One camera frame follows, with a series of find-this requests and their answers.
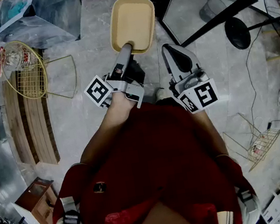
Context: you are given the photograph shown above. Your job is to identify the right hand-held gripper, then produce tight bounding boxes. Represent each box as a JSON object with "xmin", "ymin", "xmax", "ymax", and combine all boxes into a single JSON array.
[{"xmin": 160, "ymin": 36, "xmax": 221, "ymax": 118}]

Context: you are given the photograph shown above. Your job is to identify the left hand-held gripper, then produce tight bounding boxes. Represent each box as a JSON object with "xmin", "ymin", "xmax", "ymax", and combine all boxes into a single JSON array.
[{"xmin": 78, "ymin": 40, "xmax": 151, "ymax": 117}]

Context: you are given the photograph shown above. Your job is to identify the beige plastic tray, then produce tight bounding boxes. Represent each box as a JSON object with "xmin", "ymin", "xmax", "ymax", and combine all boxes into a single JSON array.
[{"xmin": 104, "ymin": 0, "xmax": 161, "ymax": 59}]

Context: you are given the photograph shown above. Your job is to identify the person's left forearm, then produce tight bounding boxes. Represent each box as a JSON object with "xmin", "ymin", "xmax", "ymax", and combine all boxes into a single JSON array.
[{"xmin": 71, "ymin": 90, "xmax": 147, "ymax": 167}]

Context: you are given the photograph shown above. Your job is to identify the person's right forearm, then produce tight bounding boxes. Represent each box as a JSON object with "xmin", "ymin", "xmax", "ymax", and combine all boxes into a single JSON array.
[{"xmin": 191, "ymin": 106, "xmax": 229, "ymax": 162}]

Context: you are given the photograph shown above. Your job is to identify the person's white right shoe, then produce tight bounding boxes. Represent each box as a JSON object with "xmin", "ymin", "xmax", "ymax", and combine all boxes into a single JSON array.
[{"xmin": 155, "ymin": 87, "xmax": 167, "ymax": 101}]

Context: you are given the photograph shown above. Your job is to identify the person's black trousers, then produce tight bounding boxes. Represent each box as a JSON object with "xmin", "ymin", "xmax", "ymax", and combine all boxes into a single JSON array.
[{"xmin": 153, "ymin": 95, "xmax": 185, "ymax": 113}]

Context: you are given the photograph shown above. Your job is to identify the grey trash bin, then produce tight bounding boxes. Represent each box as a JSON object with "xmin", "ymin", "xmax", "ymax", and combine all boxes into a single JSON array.
[{"xmin": 197, "ymin": 0, "xmax": 229, "ymax": 24}]

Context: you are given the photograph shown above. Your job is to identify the black fan stand base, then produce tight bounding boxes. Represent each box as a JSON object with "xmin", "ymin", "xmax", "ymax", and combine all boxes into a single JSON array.
[{"xmin": 220, "ymin": 0, "xmax": 280, "ymax": 66}]

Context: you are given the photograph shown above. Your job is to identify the person's red shirt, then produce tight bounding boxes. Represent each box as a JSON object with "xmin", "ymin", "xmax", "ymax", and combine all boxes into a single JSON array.
[{"xmin": 36, "ymin": 87, "xmax": 263, "ymax": 224}]

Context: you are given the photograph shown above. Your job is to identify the blue cloth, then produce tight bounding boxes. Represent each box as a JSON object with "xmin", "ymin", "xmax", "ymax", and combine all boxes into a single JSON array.
[{"xmin": 4, "ymin": 0, "xmax": 30, "ymax": 20}]

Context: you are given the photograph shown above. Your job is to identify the wooden slat pallet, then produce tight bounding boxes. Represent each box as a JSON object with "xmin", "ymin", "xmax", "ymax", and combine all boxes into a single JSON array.
[{"xmin": 0, "ymin": 67, "xmax": 62, "ymax": 171}]

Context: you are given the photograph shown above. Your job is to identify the brown wooden cabinet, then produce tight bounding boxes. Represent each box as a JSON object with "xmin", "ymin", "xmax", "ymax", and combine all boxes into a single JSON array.
[{"xmin": 10, "ymin": 174, "xmax": 63, "ymax": 224}]

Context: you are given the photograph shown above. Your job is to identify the black floor cable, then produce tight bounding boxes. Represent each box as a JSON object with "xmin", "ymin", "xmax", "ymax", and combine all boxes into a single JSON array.
[{"xmin": 237, "ymin": 22, "xmax": 280, "ymax": 132}]

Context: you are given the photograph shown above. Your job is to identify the yellow wire basket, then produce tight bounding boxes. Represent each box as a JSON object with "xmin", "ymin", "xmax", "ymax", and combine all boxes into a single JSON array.
[{"xmin": 0, "ymin": 32, "xmax": 81, "ymax": 109}]

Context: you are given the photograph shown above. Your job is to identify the wire rack on floor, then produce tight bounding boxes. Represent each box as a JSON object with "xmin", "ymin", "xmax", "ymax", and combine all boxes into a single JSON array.
[{"xmin": 219, "ymin": 107, "xmax": 280, "ymax": 176}]

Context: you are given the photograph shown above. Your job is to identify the white shoulder strap with buckle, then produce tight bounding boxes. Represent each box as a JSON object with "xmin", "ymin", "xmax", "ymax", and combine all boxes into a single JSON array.
[
  {"xmin": 51, "ymin": 195, "xmax": 84, "ymax": 224},
  {"xmin": 234, "ymin": 182, "xmax": 263, "ymax": 223}
]

